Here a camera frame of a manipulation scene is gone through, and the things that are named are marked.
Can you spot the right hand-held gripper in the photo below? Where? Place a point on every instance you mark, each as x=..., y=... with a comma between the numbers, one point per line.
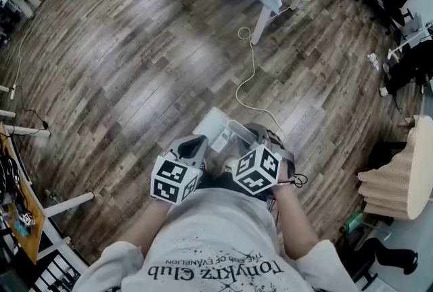
x=257, y=170

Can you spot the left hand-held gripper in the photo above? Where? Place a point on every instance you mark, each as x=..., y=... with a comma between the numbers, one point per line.
x=172, y=182

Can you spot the person's right forearm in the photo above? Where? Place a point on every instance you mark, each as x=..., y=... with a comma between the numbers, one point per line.
x=294, y=226

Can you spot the person's left forearm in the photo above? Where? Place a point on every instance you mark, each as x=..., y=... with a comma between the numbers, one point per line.
x=145, y=230

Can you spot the person's right hand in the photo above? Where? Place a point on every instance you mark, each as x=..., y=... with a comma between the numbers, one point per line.
x=275, y=142

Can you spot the person's left white shoe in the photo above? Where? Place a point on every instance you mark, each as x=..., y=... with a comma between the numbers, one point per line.
x=203, y=167

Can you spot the person's white shoe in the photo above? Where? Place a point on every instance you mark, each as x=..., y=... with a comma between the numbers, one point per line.
x=229, y=165
x=203, y=167

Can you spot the person's right white shoe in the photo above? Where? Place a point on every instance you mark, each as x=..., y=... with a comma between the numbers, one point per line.
x=229, y=165

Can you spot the person's black trousers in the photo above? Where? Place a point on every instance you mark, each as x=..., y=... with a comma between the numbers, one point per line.
x=223, y=182

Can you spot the person's white printed shirt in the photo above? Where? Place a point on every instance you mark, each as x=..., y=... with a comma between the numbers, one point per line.
x=216, y=233

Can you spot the green box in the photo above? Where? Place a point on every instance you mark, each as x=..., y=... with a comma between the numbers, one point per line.
x=354, y=223

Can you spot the crumpled white paper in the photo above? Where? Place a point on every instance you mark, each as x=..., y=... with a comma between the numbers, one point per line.
x=373, y=61

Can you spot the white table leg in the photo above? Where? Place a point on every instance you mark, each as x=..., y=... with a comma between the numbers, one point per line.
x=27, y=130

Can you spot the round cream table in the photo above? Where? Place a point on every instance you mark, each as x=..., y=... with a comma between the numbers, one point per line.
x=421, y=165

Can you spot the small black-white patterned block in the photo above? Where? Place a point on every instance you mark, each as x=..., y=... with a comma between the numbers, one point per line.
x=28, y=219

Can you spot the wooden desk with white legs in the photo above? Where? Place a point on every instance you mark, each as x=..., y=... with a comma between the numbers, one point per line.
x=34, y=243

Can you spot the black and white metal rack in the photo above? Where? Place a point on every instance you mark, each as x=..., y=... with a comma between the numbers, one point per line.
x=50, y=270

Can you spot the small blue item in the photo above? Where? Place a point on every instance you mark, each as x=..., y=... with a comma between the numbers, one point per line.
x=22, y=229

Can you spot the small white power strip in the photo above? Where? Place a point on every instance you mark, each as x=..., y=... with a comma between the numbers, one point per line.
x=13, y=92

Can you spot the white desk frame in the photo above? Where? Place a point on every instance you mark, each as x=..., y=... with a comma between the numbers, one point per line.
x=406, y=45

